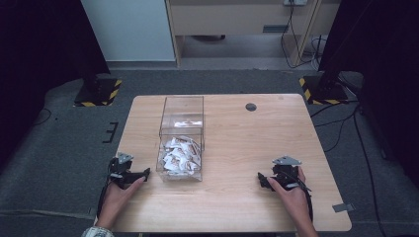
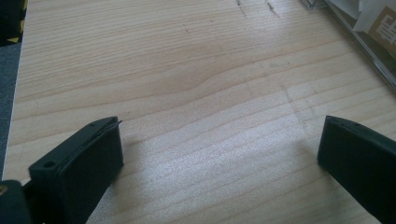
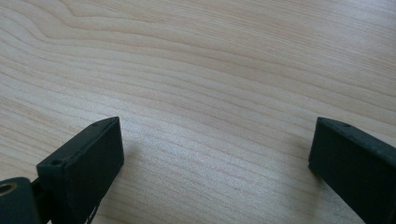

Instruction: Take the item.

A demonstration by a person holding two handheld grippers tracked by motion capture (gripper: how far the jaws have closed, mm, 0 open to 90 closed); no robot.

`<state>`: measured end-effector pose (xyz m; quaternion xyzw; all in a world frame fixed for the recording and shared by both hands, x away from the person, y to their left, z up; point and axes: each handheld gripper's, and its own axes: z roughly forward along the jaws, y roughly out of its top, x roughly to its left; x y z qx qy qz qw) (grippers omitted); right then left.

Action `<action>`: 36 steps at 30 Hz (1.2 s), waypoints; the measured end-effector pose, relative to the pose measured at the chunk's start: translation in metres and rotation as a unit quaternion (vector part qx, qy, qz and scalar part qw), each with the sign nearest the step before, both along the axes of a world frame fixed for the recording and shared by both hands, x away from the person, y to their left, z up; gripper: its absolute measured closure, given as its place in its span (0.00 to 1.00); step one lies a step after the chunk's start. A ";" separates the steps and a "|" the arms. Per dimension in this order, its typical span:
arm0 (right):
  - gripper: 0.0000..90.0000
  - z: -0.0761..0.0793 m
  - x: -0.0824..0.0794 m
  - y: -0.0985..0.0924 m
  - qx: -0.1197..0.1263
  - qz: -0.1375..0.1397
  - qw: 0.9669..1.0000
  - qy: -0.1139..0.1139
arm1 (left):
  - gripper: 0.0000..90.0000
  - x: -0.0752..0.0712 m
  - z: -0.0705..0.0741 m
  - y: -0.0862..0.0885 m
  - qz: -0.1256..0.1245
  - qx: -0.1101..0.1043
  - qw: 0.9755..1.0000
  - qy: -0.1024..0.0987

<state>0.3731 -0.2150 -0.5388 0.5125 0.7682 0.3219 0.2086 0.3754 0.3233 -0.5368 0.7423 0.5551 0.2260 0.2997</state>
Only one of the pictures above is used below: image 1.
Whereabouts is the black curtain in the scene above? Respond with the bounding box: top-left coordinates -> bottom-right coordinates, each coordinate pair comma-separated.
0,0 -> 111,169
317,0 -> 419,191

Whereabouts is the person's left hand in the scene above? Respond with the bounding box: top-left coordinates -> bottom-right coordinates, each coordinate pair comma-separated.
95,176 -> 146,230

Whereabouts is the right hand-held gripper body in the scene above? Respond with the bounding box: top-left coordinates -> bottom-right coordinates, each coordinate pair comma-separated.
271,155 -> 303,192

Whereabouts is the pile of white snack packets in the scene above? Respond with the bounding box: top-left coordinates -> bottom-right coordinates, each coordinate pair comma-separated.
158,135 -> 203,176

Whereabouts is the clear plastic box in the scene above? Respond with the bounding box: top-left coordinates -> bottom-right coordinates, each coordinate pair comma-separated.
155,95 -> 206,183

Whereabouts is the thin black floor cable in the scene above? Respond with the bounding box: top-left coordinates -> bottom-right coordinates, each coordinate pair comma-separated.
32,107 -> 53,127

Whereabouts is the white panel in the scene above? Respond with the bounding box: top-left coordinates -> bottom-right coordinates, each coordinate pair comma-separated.
80,0 -> 176,62

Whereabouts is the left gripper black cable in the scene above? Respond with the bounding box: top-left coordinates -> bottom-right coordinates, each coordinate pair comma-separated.
96,180 -> 113,219

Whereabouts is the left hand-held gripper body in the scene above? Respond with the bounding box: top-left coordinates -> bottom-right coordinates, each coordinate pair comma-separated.
108,151 -> 134,191

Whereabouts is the black hanging cable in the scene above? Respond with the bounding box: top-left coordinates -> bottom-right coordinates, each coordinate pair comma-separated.
280,3 -> 322,70

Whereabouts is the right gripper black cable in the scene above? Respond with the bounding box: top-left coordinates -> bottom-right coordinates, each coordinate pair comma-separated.
286,171 -> 314,222

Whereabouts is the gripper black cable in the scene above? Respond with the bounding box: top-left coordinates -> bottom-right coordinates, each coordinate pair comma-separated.
96,180 -> 113,219
286,171 -> 314,222

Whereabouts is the grey tape piece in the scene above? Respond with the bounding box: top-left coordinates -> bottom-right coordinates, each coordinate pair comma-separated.
331,202 -> 357,213

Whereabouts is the black yellow striped stand base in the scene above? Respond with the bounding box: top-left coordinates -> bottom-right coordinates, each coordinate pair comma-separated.
73,77 -> 124,108
298,75 -> 350,107

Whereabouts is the person's right hand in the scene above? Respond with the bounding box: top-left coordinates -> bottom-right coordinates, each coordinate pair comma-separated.
267,166 -> 313,229

